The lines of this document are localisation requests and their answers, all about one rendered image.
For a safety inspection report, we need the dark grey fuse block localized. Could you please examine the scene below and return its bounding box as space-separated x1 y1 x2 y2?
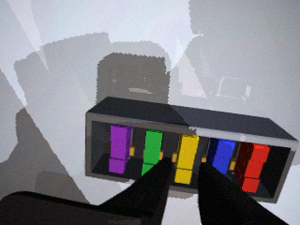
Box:
84 97 299 204

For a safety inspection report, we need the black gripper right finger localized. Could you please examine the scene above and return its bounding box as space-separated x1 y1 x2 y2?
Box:
198 162 289 225

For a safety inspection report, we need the small orange block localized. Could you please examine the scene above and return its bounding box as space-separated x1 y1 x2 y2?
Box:
172 152 177 162

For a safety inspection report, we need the green rectangular block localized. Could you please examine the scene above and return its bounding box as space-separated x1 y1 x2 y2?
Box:
142 128 163 175

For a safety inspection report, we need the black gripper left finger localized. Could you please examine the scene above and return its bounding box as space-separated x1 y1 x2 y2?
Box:
0 157 173 225

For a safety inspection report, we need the blue fuse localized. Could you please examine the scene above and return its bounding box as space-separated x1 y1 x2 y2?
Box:
205 138 235 176

